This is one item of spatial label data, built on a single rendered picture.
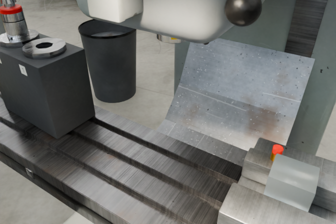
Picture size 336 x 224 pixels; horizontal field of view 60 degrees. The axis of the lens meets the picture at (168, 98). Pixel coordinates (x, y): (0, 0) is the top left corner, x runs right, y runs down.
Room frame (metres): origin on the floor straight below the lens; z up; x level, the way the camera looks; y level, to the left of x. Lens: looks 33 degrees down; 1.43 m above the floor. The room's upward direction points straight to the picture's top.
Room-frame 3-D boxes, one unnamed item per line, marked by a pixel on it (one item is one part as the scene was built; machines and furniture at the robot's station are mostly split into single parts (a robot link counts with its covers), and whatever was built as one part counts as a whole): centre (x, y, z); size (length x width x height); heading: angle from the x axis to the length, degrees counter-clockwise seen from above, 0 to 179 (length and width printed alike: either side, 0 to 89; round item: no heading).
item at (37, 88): (0.62, 0.31, 1.08); 0.22 x 0.12 x 0.20; 55
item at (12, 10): (0.65, 0.35, 1.24); 0.05 x 0.05 x 0.01
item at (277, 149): (0.34, -0.17, 1.10); 0.02 x 0.02 x 0.03
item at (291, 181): (0.28, -0.18, 1.10); 0.06 x 0.05 x 0.06; 60
